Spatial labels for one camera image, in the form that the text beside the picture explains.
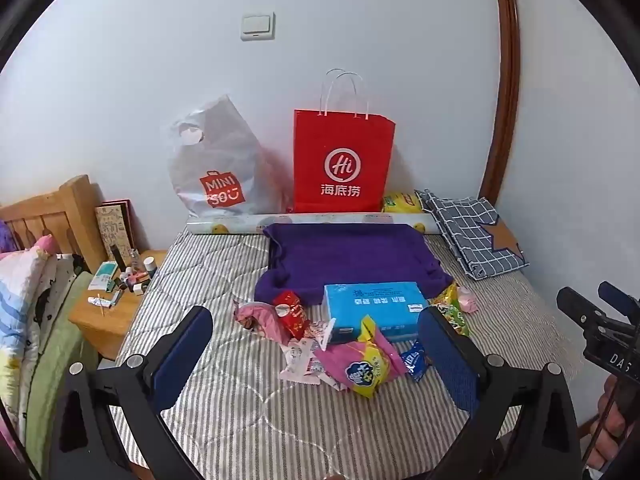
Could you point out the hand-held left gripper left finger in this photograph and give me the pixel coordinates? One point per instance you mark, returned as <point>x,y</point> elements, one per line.
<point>185,345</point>

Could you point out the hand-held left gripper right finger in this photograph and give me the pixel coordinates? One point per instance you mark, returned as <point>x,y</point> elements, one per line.
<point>450,360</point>

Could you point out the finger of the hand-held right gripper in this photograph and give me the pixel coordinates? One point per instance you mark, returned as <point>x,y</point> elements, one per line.
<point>580,307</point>
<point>617,300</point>

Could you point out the small blue snack packet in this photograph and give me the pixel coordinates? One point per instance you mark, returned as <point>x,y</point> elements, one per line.
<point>415,360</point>

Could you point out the green snack packet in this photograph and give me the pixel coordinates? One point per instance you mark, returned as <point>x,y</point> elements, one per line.
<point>457,320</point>

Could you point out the pink peach jelly packet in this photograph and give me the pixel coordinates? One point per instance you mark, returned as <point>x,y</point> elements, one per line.
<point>469,300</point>

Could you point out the pink yellow snack packet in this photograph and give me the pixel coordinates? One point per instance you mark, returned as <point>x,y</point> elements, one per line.
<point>365,365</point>

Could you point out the red snack packet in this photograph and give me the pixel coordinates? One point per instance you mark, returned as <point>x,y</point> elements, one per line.
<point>292,312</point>

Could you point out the white pink snack packet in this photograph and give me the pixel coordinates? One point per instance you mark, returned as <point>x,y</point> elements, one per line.
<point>300,360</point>

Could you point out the person's right hand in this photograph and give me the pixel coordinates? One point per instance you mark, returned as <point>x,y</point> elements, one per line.
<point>617,420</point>

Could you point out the striped mattress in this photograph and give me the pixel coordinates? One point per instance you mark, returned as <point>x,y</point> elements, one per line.
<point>225,410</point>

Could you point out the wooden nightstand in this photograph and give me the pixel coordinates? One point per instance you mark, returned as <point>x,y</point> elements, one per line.
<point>107,315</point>

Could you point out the cluster of small cosmetic bottles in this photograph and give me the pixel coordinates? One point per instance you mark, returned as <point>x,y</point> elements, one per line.
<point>132,280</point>

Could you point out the white cap jar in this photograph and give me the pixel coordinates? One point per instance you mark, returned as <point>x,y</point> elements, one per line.
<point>150,262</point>

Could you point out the blue tissue pack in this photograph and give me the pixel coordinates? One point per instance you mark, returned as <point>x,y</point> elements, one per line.
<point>375,310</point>

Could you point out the white tube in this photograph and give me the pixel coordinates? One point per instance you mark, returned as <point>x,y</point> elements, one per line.
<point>100,301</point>

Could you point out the clear glass bottle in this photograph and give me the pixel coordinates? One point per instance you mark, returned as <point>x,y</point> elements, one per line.
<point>134,259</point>

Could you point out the teal white box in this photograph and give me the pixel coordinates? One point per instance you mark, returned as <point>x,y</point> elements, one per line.
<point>103,276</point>

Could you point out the black cosmetic case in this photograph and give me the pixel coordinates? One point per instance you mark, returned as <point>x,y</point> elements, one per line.
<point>117,257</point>

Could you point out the grey checked cloth with star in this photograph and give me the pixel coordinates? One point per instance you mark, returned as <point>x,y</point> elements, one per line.
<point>475,235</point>

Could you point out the patterned book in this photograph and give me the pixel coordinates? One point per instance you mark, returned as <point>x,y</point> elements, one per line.
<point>115,227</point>

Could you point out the purple towel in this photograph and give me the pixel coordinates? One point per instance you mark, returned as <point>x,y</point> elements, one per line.
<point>345,255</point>

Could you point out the large yellow chips bag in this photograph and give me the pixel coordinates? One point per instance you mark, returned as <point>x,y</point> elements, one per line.
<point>400,203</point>

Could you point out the colourful pillow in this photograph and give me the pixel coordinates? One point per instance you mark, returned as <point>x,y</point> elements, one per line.
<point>25,305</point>

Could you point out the wooden headboard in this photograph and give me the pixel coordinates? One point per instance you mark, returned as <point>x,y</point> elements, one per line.
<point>50,220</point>

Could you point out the grey plastic shopping bag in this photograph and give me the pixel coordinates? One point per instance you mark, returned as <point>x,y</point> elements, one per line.
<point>220,160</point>

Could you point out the purple plush toy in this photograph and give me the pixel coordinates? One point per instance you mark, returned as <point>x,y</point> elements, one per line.
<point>5,237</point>

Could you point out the red paper bag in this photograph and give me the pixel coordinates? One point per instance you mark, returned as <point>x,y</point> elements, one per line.
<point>342,160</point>

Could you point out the brown wooden door frame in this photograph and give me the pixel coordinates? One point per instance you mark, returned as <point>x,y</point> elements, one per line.
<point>505,85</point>

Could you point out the white light switch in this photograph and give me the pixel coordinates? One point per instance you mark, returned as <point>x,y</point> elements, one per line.
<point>257,26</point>

